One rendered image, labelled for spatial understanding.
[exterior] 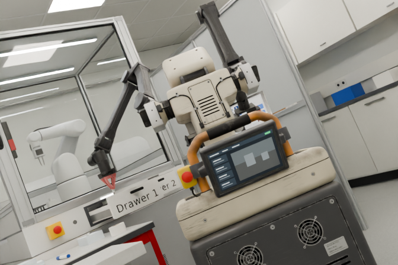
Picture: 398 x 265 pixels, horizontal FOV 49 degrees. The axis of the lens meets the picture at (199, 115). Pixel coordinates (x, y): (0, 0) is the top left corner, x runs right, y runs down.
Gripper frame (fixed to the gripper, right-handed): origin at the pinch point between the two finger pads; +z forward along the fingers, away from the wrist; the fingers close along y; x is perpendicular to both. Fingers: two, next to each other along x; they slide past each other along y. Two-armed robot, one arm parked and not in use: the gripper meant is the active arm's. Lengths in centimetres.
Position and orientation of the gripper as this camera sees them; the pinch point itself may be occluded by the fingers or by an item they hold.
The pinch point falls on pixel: (112, 187)
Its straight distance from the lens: 228.4
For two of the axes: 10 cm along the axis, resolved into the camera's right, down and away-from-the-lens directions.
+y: -5.2, 2.9, 8.1
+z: 3.9, 9.2, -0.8
